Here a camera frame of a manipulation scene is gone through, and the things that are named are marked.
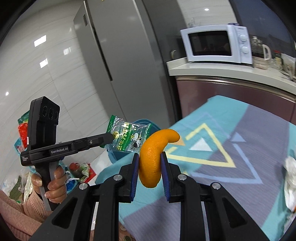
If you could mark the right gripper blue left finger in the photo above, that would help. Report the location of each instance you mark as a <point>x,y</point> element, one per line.
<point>133,182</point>

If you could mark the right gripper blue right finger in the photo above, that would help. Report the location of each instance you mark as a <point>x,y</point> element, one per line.
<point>165,170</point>

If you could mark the orange peel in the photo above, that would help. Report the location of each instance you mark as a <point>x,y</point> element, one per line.
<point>150,156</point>

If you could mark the green clear candy wrapper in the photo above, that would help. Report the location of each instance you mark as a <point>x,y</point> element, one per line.
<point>128,137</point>

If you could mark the pink sweater left forearm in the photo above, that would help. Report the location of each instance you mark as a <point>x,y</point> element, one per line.
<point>23,219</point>

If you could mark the blue trash bin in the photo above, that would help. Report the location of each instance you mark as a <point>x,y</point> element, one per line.
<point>116,155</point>

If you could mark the white kitchen countertop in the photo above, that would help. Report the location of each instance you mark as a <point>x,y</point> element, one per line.
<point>270,77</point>

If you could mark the left hand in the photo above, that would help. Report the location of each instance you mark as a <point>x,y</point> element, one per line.
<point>57,192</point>

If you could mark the colourful snack bags pile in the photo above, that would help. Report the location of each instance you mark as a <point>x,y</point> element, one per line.
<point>13,175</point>

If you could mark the maroon lower cabinets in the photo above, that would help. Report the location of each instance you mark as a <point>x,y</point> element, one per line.
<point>194,91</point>

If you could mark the silver refrigerator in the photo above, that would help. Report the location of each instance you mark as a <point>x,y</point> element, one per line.
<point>126,46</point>

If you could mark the crumpled white tissue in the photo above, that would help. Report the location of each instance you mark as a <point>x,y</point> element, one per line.
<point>290,183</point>

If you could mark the white microwave oven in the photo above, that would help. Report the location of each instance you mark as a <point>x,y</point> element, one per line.
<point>217,43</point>

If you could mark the glass kettle white handle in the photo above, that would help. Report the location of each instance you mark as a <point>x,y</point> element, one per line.
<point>259,49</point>

